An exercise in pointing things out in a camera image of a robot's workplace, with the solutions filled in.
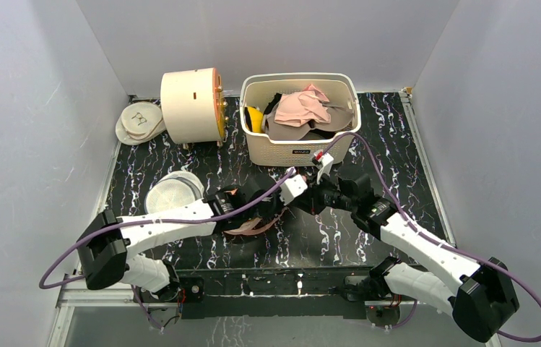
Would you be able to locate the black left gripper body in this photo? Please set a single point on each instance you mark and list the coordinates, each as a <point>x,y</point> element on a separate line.
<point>273,206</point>

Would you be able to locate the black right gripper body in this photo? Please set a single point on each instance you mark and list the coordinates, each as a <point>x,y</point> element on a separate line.
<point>316,195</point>

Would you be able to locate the floral mesh laundry bag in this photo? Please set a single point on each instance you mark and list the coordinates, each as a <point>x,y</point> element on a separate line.
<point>255,226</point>

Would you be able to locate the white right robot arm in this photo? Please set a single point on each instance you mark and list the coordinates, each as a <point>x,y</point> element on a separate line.
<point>479,298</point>

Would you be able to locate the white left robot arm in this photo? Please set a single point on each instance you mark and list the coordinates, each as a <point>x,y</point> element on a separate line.
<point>112,249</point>

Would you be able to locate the pink bra in basket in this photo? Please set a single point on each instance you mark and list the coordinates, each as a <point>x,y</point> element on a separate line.
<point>298,108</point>

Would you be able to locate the white round mesh laundry bag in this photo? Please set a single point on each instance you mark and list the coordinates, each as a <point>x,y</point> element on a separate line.
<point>177,189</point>

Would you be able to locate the white perforated laundry basket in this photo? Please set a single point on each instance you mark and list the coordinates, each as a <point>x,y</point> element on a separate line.
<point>260,90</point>

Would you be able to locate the beige bra wash bag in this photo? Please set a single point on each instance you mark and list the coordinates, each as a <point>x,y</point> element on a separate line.
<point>139,123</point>

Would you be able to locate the yellow garment in basket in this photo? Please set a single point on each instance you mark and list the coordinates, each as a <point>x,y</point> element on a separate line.
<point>254,119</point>

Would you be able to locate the cream and orange mini washer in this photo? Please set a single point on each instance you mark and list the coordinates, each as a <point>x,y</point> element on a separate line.
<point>193,106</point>

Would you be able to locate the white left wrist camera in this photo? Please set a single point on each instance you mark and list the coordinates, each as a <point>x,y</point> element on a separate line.
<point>292,187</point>

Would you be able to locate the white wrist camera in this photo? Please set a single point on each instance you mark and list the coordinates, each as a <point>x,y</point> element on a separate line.
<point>324,162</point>
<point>292,187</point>

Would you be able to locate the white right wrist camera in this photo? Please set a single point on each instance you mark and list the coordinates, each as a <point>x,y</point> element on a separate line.
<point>324,162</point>

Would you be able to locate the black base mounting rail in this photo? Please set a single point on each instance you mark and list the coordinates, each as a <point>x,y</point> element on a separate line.
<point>280,292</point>

